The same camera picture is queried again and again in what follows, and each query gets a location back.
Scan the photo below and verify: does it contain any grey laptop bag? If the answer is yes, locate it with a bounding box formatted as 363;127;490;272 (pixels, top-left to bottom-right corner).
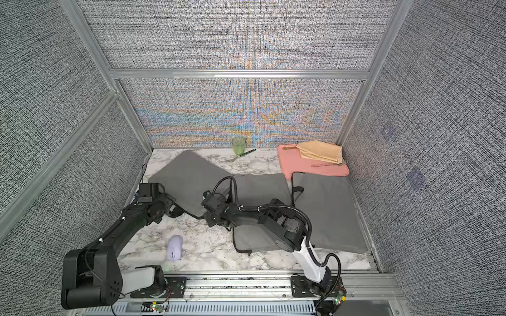
148;151;229;219
291;172;368;254
233;173;291;254

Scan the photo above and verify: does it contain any lilac computer mouse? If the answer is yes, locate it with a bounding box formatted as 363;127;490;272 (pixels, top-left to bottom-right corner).
166;235;183;261

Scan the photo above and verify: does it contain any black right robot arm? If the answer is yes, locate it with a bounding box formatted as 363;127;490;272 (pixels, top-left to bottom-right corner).
201;191;342;300

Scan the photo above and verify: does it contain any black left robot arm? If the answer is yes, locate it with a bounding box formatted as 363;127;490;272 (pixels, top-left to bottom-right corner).
61;182;175;310

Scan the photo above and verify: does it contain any green pen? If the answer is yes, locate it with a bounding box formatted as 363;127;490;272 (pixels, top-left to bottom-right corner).
238;149;257;157

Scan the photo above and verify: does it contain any green plastic cup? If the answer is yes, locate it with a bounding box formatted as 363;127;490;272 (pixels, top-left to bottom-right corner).
232;136;246;156

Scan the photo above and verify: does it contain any pink tray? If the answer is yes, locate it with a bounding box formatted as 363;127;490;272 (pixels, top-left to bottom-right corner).
277;144;349;180

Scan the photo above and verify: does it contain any tan folded cloth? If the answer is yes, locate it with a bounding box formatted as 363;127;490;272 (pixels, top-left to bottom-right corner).
296;140;344;165

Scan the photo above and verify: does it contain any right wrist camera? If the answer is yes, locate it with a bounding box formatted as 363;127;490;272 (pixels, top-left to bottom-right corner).
202;191;227;212

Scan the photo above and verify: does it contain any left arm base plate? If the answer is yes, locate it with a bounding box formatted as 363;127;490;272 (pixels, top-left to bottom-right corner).
130;276;187;299

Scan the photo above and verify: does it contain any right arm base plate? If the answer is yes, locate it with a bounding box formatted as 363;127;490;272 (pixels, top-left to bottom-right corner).
290;273;317;298

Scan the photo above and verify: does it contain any aluminium front rail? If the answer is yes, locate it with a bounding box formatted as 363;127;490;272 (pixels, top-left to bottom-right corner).
70;271;410;315

